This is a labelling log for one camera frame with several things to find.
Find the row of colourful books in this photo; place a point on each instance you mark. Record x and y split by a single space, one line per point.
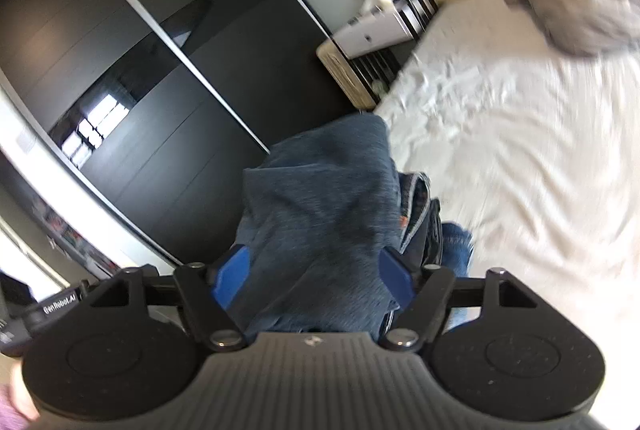
70 235

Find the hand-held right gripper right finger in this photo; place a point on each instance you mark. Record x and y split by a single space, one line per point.
396 274

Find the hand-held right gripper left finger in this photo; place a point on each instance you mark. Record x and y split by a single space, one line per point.
233 274

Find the beige ribbed suitcase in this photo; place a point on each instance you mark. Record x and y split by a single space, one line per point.
345 75

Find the bed with white sheet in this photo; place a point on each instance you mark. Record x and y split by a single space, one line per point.
525 160

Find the person's left hand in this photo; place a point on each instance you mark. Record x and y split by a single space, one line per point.
20 390

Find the blue denim jeans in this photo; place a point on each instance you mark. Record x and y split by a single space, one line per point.
325 220

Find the black sliding wardrobe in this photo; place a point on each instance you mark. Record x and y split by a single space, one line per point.
150 60

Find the white drawer nightstand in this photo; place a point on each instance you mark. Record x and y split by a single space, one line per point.
380 28

